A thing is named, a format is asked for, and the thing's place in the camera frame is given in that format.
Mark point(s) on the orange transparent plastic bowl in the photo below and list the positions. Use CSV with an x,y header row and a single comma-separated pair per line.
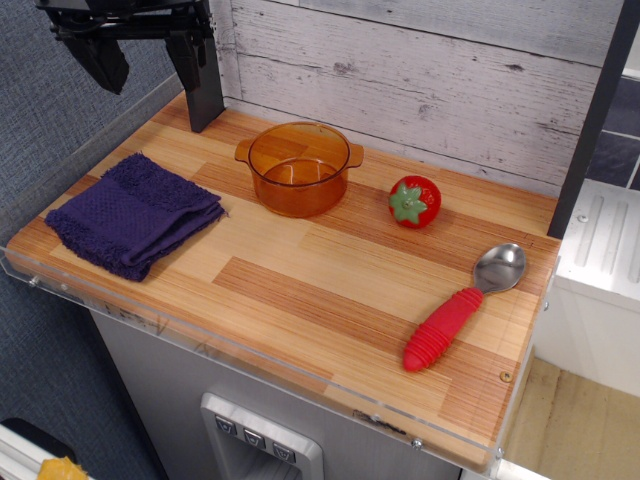
x,y
300,169

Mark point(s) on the grey toy fridge cabinet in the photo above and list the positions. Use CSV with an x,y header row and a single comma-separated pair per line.
x,y
166,379

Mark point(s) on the yellow object at corner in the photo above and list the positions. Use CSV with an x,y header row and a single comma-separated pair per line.
x,y
61,469

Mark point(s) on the dark grey right post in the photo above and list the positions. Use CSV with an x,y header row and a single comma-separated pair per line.
x,y
611,73

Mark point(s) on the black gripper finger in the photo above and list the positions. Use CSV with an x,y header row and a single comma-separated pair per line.
x,y
188,55
103,59

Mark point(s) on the violet folded towel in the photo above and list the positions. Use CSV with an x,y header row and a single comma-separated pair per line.
x,y
137,213

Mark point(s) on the red handled metal spoon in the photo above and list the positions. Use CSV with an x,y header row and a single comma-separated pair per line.
x,y
498,270

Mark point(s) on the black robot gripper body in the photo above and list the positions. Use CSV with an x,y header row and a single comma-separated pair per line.
x,y
128,20

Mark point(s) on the silver dispenser panel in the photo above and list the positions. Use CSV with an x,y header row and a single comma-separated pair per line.
x,y
249,446

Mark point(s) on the dark grey post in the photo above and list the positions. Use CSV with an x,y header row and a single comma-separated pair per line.
x,y
204,93
611,73

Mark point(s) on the white toy sink unit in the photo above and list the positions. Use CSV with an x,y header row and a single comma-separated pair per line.
x,y
589,324

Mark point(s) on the dark grey left post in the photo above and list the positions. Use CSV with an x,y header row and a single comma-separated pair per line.
x,y
204,93

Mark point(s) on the red toy tomato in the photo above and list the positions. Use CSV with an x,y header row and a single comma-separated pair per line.
x,y
414,201

